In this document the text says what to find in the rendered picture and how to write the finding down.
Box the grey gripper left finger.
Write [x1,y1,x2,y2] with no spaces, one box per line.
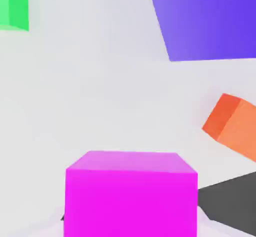
[45,207,66,237]

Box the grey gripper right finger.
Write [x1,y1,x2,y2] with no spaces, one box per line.
[197,205,222,237]

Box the small magenta cube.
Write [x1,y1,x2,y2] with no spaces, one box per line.
[63,150,199,237]

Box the small orange cube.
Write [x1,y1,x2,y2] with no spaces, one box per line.
[201,92,256,163]

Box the small green cube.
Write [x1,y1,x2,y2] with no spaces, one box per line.
[0,0,30,32]

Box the large purple box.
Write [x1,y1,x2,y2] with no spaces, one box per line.
[146,0,256,62]

